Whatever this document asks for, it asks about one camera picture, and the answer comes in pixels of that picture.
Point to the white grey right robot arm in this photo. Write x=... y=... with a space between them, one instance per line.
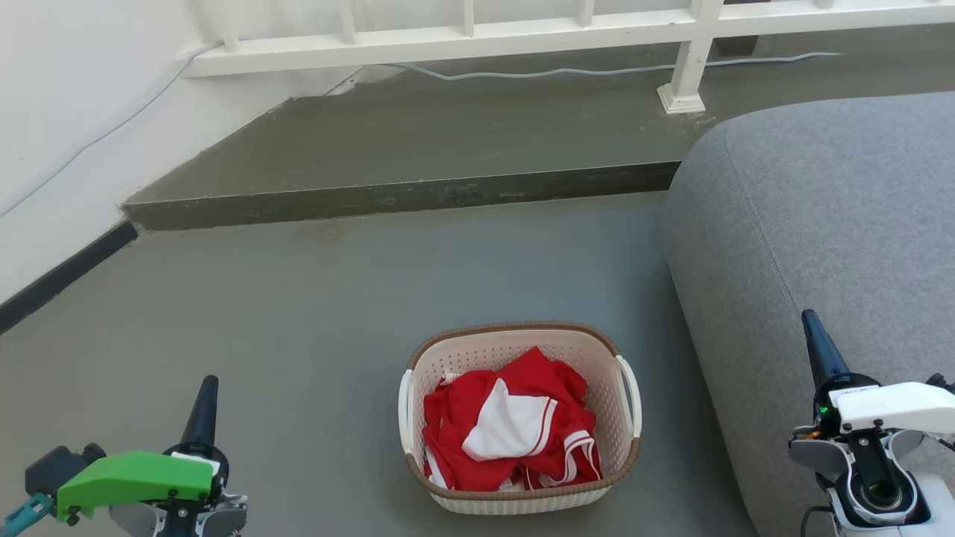
x=873 y=477

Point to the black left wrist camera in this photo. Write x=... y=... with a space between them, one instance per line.
x=56 y=468

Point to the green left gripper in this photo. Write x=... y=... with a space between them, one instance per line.
x=134 y=477

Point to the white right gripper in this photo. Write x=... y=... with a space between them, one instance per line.
x=895 y=406

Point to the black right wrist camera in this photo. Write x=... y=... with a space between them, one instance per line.
x=941 y=383

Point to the grey fabric sofa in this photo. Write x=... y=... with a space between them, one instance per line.
x=828 y=209

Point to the white wooden railing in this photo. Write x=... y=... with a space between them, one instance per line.
x=448 y=37

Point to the black baseboard strip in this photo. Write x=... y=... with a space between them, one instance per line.
x=63 y=276

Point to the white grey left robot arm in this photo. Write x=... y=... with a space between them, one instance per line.
x=186 y=518

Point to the red white sports garment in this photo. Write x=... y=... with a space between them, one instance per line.
x=530 y=388

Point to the cream plastic laundry basket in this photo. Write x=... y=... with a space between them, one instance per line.
x=515 y=347

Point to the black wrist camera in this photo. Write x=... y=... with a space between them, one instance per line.
x=56 y=468
x=941 y=383

